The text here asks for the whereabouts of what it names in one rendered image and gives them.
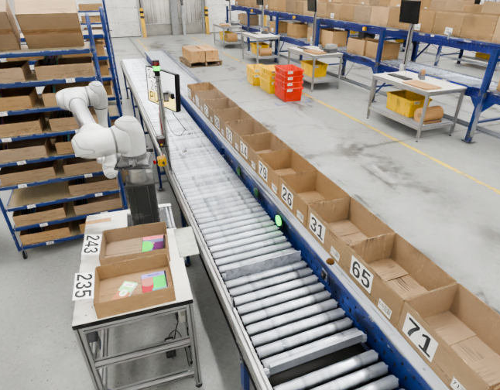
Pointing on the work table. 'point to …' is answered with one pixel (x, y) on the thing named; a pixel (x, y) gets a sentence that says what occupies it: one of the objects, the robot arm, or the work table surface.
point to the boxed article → (125, 290)
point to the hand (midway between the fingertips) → (148, 150)
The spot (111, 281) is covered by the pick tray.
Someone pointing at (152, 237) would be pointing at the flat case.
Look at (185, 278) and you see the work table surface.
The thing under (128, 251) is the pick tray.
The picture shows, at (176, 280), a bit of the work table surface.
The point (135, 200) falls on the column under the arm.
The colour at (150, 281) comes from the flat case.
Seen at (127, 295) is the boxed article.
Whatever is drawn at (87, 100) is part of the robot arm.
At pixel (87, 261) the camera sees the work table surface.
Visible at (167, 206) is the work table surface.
